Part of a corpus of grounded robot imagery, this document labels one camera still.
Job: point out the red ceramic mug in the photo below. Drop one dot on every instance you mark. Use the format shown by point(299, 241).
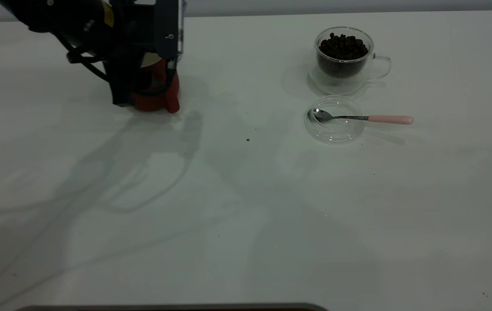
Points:
point(155, 97)

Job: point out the clear glass saucer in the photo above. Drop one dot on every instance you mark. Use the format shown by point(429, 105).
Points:
point(334, 131)

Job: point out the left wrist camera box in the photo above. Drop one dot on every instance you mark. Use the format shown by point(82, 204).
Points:
point(166, 26)

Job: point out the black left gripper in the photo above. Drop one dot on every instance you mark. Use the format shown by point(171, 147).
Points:
point(133, 30)

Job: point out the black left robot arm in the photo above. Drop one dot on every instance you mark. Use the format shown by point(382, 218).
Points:
point(55, 13)

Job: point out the clear double-wall glass cup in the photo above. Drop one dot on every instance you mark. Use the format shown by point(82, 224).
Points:
point(336, 84)

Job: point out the dark coffee beans pile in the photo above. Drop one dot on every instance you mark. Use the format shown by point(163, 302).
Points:
point(343, 48)

